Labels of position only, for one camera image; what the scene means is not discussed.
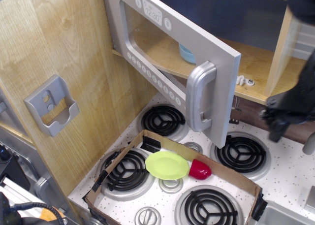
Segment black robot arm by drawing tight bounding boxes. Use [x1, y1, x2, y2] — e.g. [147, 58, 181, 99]
[261, 0, 315, 142]

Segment hanging toy spatula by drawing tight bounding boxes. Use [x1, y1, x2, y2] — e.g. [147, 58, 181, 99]
[229, 96, 242, 125]

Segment red plastic cup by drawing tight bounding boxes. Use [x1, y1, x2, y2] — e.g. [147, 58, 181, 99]
[189, 159, 212, 180]

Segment grey stove knob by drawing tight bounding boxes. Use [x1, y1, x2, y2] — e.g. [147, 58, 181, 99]
[159, 178, 184, 194]
[184, 142, 203, 154]
[134, 207, 161, 225]

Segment back left black burner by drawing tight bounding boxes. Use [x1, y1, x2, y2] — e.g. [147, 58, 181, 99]
[140, 105, 186, 136]

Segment grey wall phone holder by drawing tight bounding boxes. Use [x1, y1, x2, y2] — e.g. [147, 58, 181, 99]
[24, 75, 80, 137]

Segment grey oven door handle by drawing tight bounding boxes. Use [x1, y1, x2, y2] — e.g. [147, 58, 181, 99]
[33, 176, 53, 205]

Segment front left black burner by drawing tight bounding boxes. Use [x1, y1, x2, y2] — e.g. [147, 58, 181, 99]
[102, 149, 149, 192]

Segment grey toy microwave door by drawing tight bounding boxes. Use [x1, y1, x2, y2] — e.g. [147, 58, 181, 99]
[104, 0, 241, 147]

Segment grey centre stove knob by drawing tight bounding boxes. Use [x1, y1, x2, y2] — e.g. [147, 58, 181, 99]
[159, 178, 184, 194]

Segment grey front stove knob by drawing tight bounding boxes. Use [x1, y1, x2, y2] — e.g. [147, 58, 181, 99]
[134, 207, 161, 225]

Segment white door latch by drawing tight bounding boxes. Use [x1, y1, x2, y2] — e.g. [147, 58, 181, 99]
[236, 75, 255, 86]

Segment grey faucet piece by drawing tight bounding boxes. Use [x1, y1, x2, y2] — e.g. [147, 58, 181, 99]
[302, 133, 315, 155]

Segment back right black burner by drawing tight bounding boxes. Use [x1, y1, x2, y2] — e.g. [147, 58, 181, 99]
[213, 133, 267, 173]

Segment front right black burner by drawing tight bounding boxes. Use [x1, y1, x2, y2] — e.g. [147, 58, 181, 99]
[183, 189, 239, 225]

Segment green plastic plate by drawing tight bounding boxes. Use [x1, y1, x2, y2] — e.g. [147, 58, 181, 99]
[145, 151, 189, 180]

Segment orange yellow object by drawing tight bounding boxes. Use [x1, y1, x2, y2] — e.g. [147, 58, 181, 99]
[39, 208, 57, 222]

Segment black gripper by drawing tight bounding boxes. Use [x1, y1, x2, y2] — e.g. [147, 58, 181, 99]
[260, 57, 315, 142]

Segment grey middle stove knob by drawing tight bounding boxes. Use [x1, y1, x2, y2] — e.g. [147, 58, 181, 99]
[184, 142, 203, 154]

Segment blue bowl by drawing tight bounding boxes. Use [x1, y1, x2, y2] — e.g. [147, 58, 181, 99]
[179, 43, 196, 64]

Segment black burner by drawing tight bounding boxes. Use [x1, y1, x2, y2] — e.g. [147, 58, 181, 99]
[102, 149, 149, 192]
[183, 189, 239, 225]
[140, 105, 186, 136]
[213, 133, 267, 173]

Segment black cable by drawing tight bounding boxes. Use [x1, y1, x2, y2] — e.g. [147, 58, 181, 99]
[7, 202, 65, 225]

